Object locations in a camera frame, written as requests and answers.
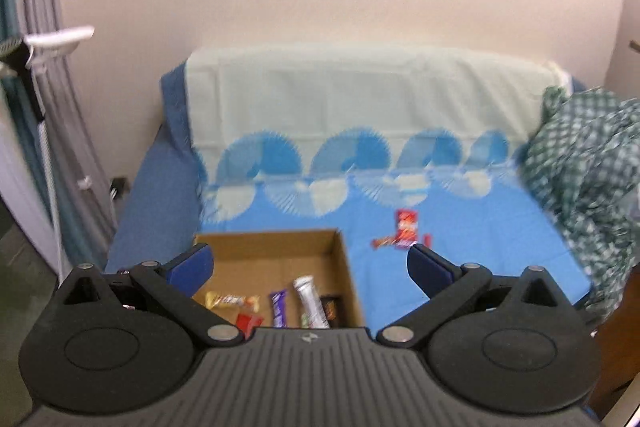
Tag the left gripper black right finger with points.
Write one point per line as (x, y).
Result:
(451, 290)

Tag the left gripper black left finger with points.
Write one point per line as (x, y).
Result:
(172, 286)

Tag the yellow candy bar wrapper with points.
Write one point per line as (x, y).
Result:
(215, 300)

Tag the red and black snack stick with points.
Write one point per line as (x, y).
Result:
(427, 239)

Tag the red chili snack packet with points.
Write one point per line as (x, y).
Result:
(407, 226)

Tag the small red candy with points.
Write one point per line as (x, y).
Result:
(383, 242)

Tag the purple snack packet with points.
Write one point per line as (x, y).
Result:
(278, 307)

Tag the black chocolate bar packet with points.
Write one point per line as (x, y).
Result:
(333, 310)

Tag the silver snack stick packet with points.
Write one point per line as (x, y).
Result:
(308, 294)

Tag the red snack bar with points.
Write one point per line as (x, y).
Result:
(247, 322)

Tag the green and red snack packet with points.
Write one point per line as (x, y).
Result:
(304, 321)

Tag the blue sofa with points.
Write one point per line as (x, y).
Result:
(472, 215)

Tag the brown cardboard box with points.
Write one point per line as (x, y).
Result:
(258, 264)

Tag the blue fan-pattern sheet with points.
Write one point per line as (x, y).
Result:
(321, 100)

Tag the green checkered cloth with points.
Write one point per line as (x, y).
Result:
(580, 167)

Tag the white garment steamer stand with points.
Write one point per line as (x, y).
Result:
(25, 57)

